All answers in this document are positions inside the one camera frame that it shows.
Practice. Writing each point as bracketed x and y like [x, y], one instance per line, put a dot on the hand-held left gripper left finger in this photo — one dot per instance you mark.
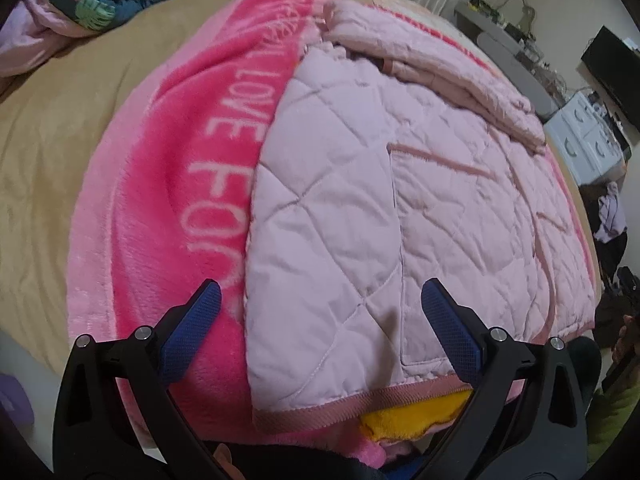
[192, 330]

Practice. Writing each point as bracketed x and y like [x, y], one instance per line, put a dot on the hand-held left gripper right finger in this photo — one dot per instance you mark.
[450, 330]

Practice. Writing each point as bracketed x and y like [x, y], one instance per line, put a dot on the pink quilted jacket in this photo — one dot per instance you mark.
[400, 185]

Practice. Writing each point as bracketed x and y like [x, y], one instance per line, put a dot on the dark chair with clothes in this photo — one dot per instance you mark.
[607, 260]

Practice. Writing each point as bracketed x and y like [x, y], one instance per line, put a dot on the person's right hand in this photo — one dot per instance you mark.
[627, 337]

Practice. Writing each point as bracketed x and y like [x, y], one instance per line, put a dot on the lilac cloth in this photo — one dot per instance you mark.
[611, 215]

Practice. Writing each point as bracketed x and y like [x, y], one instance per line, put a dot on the yellow-green cloth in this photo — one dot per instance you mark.
[615, 420]

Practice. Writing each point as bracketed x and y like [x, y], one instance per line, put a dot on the pink cartoon printed blanket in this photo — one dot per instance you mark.
[165, 185]

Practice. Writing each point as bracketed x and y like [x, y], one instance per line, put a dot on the white drawer cabinet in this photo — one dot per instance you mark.
[585, 135]

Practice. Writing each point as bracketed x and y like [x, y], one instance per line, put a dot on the grey padded panel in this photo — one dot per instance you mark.
[520, 75]

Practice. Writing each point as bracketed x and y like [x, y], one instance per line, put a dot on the bed with tan sheet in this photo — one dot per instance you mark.
[60, 125]

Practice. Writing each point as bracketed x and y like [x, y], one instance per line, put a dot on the blue floral duvet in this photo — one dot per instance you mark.
[100, 5]

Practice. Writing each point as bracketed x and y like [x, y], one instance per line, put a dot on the black wall television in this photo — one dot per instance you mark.
[612, 70]

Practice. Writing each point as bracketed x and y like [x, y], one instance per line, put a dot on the grey wall shelf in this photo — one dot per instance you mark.
[480, 20]

